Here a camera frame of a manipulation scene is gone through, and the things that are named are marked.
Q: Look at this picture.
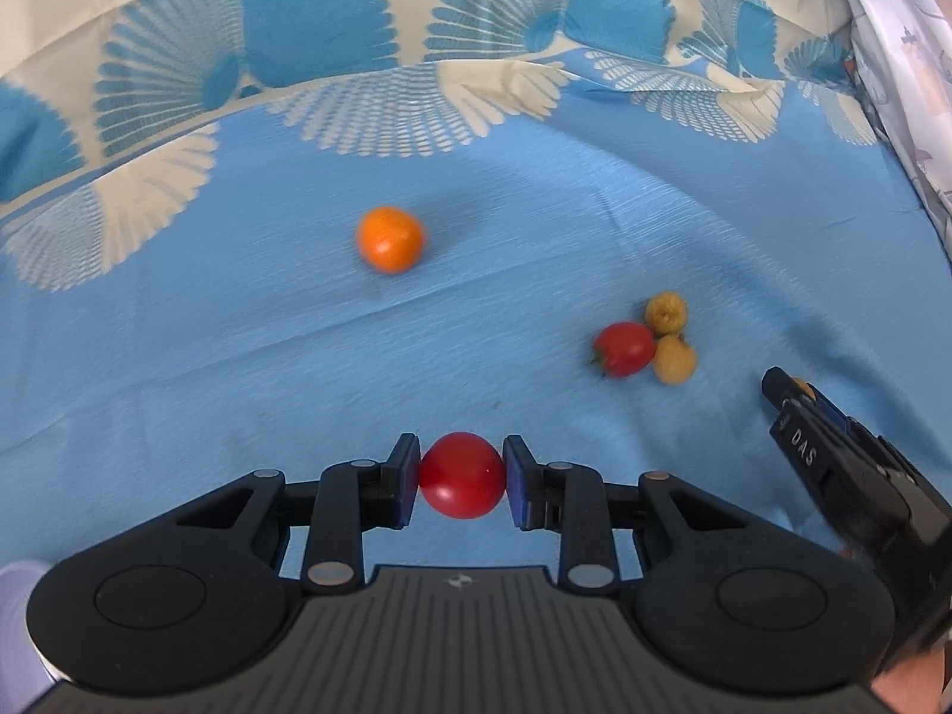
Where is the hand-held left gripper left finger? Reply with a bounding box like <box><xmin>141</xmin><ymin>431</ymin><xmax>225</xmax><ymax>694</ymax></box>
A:
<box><xmin>171</xmin><ymin>433</ymin><xmax>421</xmax><ymax>596</ymax></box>

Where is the blue fan-print sheet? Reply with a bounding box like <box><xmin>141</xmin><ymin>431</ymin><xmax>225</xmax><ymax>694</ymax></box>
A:
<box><xmin>0</xmin><ymin>0</ymin><xmax>952</xmax><ymax>588</ymax></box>

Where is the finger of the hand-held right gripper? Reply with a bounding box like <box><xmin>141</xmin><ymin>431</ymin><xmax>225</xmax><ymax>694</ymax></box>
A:
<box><xmin>762</xmin><ymin>367</ymin><xmax>849</xmax><ymax>492</ymax></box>
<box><xmin>807</xmin><ymin>385</ymin><xmax>904</xmax><ymax>462</ymax></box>

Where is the person's right forearm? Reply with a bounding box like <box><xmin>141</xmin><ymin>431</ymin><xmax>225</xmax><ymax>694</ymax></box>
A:
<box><xmin>870</xmin><ymin>647</ymin><xmax>952</xmax><ymax>714</ymax></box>

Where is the orange tangerine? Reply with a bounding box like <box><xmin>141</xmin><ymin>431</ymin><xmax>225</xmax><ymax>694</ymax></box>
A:
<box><xmin>355</xmin><ymin>206</ymin><xmax>425</xmax><ymax>274</ymax></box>

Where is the pale blue round plate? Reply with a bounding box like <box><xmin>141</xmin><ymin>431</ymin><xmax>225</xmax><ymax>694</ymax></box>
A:
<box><xmin>0</xmin><ymin>559</ymin><xmax>57</xmax><ymax>685</ymax></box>

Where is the white printed cloth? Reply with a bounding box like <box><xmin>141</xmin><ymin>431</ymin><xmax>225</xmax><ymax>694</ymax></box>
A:
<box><xmin>824</xmin><ymin>0</ymin><xmax>952</xmax><ymax>258</ymax></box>

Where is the red cherry tomato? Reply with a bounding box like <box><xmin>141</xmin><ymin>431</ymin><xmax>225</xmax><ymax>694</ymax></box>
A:
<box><xmin>418</xmin><ymin>431</ymin><xmax>508</xmax><ymax>520</ymax></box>
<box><xmin>593</xmin><ymin>322</ymin><xmax>657</xmax><ymax>379</ymax></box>

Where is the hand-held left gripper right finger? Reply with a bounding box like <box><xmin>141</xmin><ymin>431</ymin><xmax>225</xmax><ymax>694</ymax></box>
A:
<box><xmin>503</xmin><ymin>433</ymin><xmax>752</xmax><ymax>594</ymax></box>

